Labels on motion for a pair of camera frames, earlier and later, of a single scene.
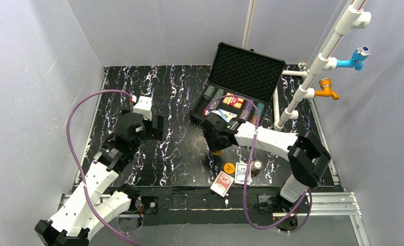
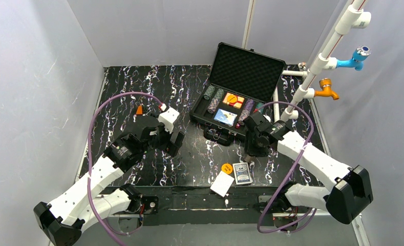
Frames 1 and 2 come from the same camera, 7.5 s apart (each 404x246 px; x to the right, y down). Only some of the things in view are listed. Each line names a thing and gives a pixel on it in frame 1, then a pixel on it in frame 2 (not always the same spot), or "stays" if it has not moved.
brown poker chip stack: (257, 165) → (249, 159)
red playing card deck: (222, 183) stays
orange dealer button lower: (229, 168) stays
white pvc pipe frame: (356, 16) stays
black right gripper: (208, 135) → (254, 148)
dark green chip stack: (209, 91) stays
